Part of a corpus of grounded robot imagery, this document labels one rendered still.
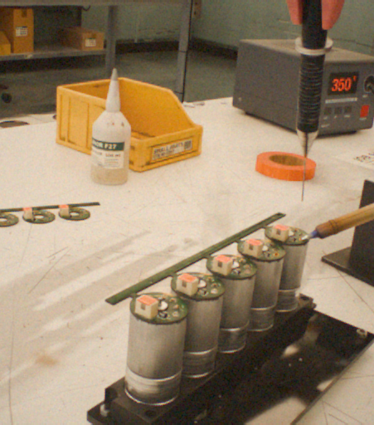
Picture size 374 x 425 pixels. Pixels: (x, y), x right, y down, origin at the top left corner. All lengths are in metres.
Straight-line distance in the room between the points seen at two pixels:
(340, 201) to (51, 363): 0.35
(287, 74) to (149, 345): 0.59
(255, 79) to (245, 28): 5.37
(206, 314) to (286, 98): 0.56
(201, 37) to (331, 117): 5.80
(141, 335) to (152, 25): 6.05
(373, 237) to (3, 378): 0.27
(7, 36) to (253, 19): 2.27
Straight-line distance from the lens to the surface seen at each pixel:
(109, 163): 0.59
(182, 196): 0.59
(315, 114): 0.32
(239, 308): 0.33
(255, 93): 0.88
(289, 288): 0.38
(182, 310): 0.29
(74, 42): 5.34
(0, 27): 5.07
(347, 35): 5.63
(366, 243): 0.49
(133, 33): 6.16
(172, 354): 0.29
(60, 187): 0.59
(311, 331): 0.39
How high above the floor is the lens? 0.96
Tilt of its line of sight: 22 degrees down
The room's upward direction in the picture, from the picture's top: 6 degrees clockwise
